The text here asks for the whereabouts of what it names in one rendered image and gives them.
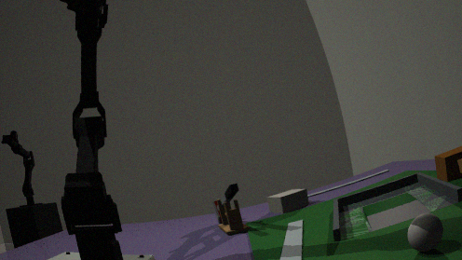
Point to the green putting mat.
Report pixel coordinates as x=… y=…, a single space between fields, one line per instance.
x=267 y=236

